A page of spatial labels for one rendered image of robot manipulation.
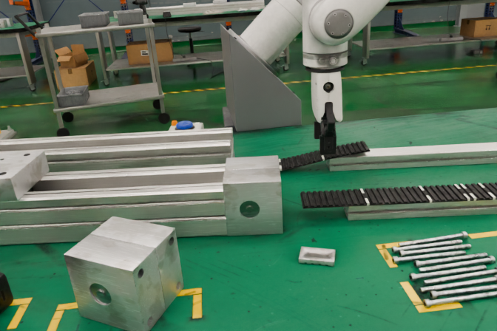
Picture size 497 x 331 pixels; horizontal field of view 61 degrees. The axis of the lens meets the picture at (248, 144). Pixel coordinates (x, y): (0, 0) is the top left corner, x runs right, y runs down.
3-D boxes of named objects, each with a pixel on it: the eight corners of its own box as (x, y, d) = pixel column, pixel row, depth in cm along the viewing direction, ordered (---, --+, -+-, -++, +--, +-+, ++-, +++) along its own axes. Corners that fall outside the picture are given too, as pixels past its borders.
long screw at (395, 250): (393, 255, 61) (394, 249, 60) (390, 250, 62) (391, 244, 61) (462, 246, 62) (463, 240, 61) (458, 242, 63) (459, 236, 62)
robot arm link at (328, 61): (352, 53, 76) (351, 69, 77) (342, 46, 84) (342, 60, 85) (305, 56, 76) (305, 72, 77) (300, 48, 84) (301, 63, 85)
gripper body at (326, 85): (350, 66, 76) (348, 124, 80) (339, 55, 85) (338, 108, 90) (308, 68, 76) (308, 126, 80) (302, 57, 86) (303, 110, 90)
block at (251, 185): (279, 196, 79) (276, 149, 75) (282, 233, 67) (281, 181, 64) (231, 198, 79) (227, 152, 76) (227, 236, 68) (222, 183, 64)
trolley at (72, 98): (163, 107, 423) (148, 1, 386) (170, 123, 374) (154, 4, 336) (53, 123, 396) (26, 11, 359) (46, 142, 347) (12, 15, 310)
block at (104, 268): (193, 275, 59) (185, 217, 56) (145, 337, 49) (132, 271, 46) (134, 262, 63) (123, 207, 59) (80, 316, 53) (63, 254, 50)
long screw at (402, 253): (401, 258, 60) (401, 253, 59) (397, 254, 61) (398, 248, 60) (471, 250, 61) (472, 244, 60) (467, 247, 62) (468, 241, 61)
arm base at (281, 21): (227, 29, 129) (268, -18, 125) (271, 72, 133) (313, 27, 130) (228, 32, 110) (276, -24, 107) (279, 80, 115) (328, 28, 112)
